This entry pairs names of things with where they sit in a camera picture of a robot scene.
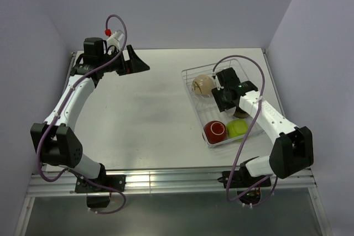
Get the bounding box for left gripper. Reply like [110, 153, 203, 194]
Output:
[98, 45, 149, 76]

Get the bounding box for brown rimmed beige bowl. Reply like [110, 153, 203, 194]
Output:
[233, 107, 249, 119]

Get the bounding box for beige bowl with flower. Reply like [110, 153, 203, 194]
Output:
[191, 75, 215, 95]

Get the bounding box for white square bowl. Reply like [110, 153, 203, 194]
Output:
[226, 119, 248, 139]

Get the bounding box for red bowl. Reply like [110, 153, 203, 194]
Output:
[203, 120, 227, 144]

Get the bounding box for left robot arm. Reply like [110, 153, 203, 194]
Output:
[30, 38, 150, 191]

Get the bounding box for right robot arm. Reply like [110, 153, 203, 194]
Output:
[212, 67, 314, 186]

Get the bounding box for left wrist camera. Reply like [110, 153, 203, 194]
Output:
[105, 29, 124, 51]

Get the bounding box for white wire dish rack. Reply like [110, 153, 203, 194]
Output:
[181, 59, 252, 148]

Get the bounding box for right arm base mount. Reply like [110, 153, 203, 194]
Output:
[217, 170, 272, 205]

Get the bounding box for aluminium frame rail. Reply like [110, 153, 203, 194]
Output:
[26, 166, 317, 198]

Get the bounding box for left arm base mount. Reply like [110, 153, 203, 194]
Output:
[74, 174, 127, 214]

